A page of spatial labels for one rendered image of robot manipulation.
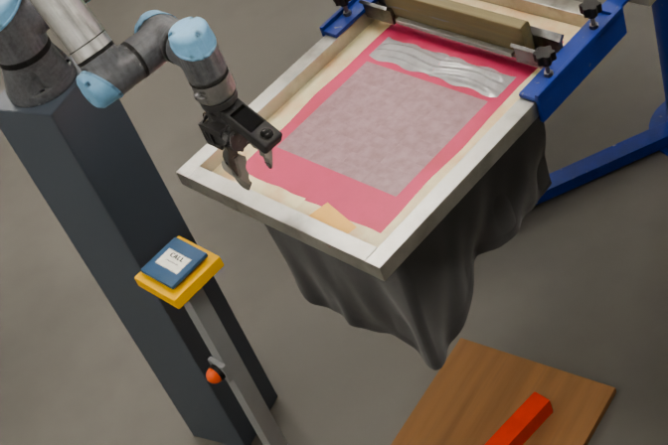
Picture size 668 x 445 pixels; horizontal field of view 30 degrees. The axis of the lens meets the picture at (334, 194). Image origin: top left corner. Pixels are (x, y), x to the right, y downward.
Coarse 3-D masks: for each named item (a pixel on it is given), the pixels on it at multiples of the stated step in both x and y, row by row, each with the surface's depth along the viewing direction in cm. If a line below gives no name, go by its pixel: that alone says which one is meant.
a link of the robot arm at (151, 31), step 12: (156, 12) 226; (144, 24) 225; (156, 24) 223; (168, 24) 222; (132, 36) 222; (144, 36) 221; (156, 36) 221; (144, 48) 220; (156, 48) 221; (144, 60) 220; (156, 60) 222; (168, 60) 222
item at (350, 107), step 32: (384, 32) 281; (416, 32) 278; (352, 64) 276; (384, 64) 273; (320, 96) 271; (352, 96) 268; (384, 96) 264; (288, 128) 266; (320, 128) 263; (352, 128) 260; (256, 160) 262; (288, 160) 259; (320, 160) 256
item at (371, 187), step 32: (480, 64) 263; (512, 64) 260; (416, 96) 261; (448, 96) 258; (480, 96) 255; (384, 128) 257; (416, 128) 254; (448, 128) 251; (352, 160) 253; (384, 160) 250; (416, 160) 247; (448, 160) 244; (320, 192) 249; (352, 192) 246; (384, 192) 243; (416, 192) 241; (384, 224) 237
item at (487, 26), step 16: (400, 0) 272; (416, 0) 268; (432, 0) 266; (448, 0) 264; (400, 16) 276; (416, 16) 272; (432, 16) 268; (448, 16) 264; (464, 16) 260; (480, 16) 257; (496, 16) 256; (464, 32) 264; (480, 32) 260; (496, 32) 256; (512, 32) 253; (528, 32) 253; (512, 48) 256
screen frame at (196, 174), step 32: (480, 0) 279; (512, 0) 271; (544, 0) 266; (352, 32) 281; (320, 64) 277; (288, 96) 273; (512, 128) 241; (192, 160) 262; (480, 160) 237; (224, 192) 252; (448, 192) 233; (288, 224) 239; (320, 224) 237; (416, 224) 229; (352, 256) 229; (384, 256) 226
